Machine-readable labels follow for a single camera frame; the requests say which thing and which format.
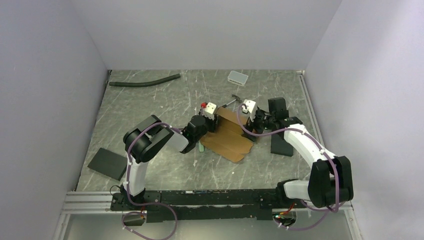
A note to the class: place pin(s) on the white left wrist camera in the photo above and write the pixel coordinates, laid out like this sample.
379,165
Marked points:
208,110

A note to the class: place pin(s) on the aluminium frame rail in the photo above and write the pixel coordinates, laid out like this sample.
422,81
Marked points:
101,202

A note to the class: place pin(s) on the brown cardboard box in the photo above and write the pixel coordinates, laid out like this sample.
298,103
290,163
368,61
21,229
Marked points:
227,140

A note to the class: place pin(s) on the small hammer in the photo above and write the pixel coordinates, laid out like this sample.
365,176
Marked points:
235,98

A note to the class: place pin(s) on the white plastic container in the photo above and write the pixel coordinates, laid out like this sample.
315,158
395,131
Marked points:
237,78

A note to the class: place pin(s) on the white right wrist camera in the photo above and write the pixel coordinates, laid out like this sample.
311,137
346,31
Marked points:
249,107

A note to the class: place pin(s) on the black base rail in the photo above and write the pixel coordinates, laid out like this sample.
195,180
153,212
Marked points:
160,205

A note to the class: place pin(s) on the black rectangular pad right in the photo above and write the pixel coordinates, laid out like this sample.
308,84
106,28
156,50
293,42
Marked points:
279,145

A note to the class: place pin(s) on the green plastic tube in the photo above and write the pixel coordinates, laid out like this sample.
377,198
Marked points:
201,147

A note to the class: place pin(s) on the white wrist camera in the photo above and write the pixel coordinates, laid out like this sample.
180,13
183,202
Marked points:
208,110
249,107

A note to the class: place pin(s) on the black rectangular pad left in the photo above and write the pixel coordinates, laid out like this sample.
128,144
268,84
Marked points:
109,164

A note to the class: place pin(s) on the black rectangular pad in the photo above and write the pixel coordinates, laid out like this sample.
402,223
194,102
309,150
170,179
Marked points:
109,164
279,145

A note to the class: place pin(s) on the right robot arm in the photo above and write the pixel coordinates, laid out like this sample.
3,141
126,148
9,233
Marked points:
330,182

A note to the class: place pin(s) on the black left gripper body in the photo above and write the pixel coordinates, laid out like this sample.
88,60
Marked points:
210,126

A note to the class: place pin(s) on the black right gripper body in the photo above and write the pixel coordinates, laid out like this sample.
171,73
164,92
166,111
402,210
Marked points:
261,121

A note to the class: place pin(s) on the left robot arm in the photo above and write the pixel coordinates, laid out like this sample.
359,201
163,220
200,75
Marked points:
146,140

